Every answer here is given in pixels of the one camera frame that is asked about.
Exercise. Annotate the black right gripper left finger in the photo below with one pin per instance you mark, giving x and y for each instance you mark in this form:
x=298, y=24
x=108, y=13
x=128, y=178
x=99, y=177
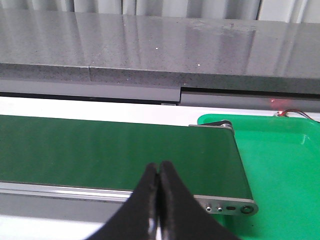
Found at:
x=137, y=218

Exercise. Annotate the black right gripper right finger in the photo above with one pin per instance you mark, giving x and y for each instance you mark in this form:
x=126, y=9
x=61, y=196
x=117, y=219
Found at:
x=181, y=216

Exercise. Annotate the green conveyor belt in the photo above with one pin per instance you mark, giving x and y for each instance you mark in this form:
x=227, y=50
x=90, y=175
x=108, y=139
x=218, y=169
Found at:
x=113, y=155

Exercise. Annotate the green plastic tray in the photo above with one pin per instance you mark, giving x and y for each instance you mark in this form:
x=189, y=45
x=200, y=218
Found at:
x=281, y=157

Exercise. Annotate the grey panel under counter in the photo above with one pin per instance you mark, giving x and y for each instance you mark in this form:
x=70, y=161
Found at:
x=100, y=92

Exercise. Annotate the grey stone counter slab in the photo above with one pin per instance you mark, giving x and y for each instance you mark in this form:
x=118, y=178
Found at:
x=224, y=54

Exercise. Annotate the white pleated curtain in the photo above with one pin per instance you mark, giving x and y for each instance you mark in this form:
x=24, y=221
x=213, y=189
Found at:
x=288, y=11

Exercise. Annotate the aluminium conveyor side rail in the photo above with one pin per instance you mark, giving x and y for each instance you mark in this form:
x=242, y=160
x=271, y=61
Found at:
x=211, y=204

